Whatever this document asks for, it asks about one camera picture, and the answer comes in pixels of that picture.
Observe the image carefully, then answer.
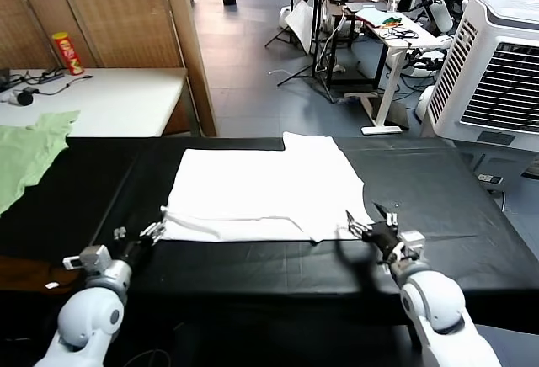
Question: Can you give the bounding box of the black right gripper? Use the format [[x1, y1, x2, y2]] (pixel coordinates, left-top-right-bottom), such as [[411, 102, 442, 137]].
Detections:
[[344, 201, 403, 261]]

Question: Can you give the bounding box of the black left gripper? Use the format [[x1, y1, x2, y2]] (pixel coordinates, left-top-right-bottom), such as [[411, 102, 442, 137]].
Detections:
[[112, 220, 168, 268]]

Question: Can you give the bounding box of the white t-shirt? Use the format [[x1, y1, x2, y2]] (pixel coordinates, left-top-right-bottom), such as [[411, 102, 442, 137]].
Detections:
[[158, 130, 375, 245]]

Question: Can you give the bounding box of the black tablecloth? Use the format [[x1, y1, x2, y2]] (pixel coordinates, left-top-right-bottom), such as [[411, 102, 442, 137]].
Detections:
[[0, 136, 539, 367]]

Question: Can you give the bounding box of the white side table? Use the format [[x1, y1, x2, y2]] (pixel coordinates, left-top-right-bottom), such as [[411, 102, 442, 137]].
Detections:
[[0, 67, 189, 139]]

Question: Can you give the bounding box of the light green garment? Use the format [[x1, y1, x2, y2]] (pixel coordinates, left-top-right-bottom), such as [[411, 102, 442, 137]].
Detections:
[[0, 109, 82, 215]]

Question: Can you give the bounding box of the black and white handheld device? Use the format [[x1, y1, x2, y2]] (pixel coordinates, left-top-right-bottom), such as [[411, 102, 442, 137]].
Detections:
[[0, 87, 39, 107]]

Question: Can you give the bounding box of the black power strip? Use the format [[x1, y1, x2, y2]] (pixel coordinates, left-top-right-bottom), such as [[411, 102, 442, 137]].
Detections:
[[40, 67, 67, 84]]

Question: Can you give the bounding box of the black monitor stand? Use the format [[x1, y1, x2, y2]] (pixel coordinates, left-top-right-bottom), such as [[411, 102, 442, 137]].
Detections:
[[277, 0, 338, 103]]

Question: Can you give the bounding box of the white air cooler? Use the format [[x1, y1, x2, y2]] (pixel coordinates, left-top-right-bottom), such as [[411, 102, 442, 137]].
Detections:
[[420, 0, 539, 153]]

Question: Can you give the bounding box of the red chips can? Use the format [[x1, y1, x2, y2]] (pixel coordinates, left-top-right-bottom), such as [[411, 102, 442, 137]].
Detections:
[[52, 32, 86, 77]]

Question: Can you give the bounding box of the white standing desk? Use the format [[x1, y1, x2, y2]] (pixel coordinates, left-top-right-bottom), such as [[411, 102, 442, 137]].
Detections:
[[355, 8, 441, 136]]

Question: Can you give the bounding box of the teal cloth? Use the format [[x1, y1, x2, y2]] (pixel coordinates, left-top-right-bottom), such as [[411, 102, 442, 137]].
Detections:
[[355, 8, 391, 27]]

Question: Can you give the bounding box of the white leaning board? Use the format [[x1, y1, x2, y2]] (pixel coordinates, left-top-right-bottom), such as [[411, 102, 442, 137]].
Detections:
[[284, 0, 315, 55]]

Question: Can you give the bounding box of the dark brown desk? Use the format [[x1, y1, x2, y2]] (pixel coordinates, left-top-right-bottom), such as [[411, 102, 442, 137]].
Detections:
[[311, 0, 388, 90]]

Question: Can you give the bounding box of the laptop computer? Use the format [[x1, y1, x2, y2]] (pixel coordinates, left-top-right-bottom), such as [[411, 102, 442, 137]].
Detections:
[[344, 0, 388, 13]]

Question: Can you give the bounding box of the wooden slatted partition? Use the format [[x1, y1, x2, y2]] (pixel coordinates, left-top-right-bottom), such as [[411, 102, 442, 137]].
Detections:
[[0, 0, 218, 137]]

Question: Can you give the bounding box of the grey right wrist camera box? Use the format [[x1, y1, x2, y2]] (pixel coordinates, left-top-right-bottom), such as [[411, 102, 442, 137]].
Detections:
[[398, 230, 426, 258]]

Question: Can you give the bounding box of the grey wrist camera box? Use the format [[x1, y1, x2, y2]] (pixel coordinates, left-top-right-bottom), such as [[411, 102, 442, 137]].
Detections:
[[62, 245, 111, 274], [398, 230, 426, 258]]

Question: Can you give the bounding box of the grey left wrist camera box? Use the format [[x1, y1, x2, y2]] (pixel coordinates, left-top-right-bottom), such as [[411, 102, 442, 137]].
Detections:
[[62, 245, 111, 274]]

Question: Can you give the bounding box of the black cable bundle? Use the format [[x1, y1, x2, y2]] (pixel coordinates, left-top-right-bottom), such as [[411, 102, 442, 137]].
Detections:
[[378, 25, 420, 40]]

